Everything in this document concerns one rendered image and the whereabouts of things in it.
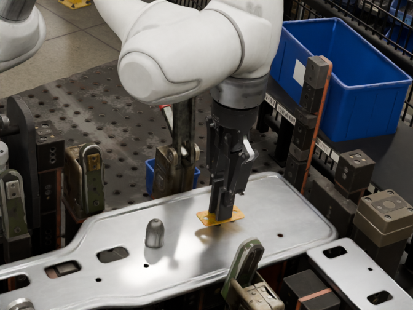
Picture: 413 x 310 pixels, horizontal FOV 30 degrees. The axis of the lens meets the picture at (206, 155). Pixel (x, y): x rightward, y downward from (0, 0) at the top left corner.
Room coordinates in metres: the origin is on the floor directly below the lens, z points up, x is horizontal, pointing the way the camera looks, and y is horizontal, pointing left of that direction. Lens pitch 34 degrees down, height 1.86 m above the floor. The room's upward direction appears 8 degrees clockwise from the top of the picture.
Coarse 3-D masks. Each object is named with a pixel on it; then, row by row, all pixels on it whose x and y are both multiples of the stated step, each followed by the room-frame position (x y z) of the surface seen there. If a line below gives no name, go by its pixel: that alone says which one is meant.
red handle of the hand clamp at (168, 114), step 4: (160, 108) 1.24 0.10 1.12; (164, 108) 1.24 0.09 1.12; (168, 108) 1.25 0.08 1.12; (164, 112) 1.24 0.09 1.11; (168, 112) 1.24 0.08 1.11; (172, 112) 1.24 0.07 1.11; (164, 116) 1.24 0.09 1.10; (168, 116) 1.23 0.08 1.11; (172, 116) 1.23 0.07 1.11; (168, 120) 1.23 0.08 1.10; (172, 120) 1.23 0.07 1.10; (168, 124) 1.22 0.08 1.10; (172, 124) 1.22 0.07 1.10; (168, 128) 1.22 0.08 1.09; (172, 128) 1.21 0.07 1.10; (172, 132) 1.21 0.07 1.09; (172, 136) 1.21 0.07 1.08; (184, 144) 1.20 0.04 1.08; (184, 148) 1.19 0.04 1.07; (184, 152) 1.18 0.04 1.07; (188, 152) 1.19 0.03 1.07; (184, 156) 1.18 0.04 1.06
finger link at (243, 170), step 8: (256, 152) 1.02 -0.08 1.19; (240, 160) 1.02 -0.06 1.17; (240, 168) 1.02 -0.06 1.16; (248, 168) 1.03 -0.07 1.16; (240, 176) 1.02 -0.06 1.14; (248, 176) 1.03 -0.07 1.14; (232, 184) 1.03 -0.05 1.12; (240, 184) 1.03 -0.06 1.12; (232, 192) 1.03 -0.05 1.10; (240, 192) 1.04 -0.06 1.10
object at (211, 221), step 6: (234, 210) 1.09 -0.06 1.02; (240, 210) 1.09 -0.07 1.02; (198, 216) 1.05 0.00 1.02; (204, 216) 1.06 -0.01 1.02; (210, 216) 1.06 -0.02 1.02; (234, 216) 1.07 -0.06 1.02; (240, 216) 1.08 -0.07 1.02; (204, 222) 1.04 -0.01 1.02; (210, 222) 1.04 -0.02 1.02; (216, 222) 1.05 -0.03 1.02; (222, 222) 1.05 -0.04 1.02
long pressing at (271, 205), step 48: (192, 192) 1.15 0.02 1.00; (288, 192) 1.19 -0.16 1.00; (96, 240) 0.98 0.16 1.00; (192, 240) 1.02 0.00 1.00; (240, 240) 1.03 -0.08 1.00; (288, 240) 1.05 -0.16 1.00; (48, 288) 0.86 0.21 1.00; (96, 288) 0.87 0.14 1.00; (144, 288) 0.88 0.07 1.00; (192, 288) 0.91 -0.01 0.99
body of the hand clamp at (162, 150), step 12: (156, 156) 1.21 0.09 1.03; (156, 168) 1.21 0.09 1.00; (168, 168) 1.17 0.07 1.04; (180, 168) 1.18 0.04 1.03; (192, 168) 1.19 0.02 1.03; (156, 180) 1.21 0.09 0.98; (168, 180) 1.17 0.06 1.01; (180, 180) 1.17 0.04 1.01; (192, 180) 1.19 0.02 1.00; (156, 192) 1.20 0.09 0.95; (168, 192) 1.17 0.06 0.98; (180, 192) 1.18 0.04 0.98
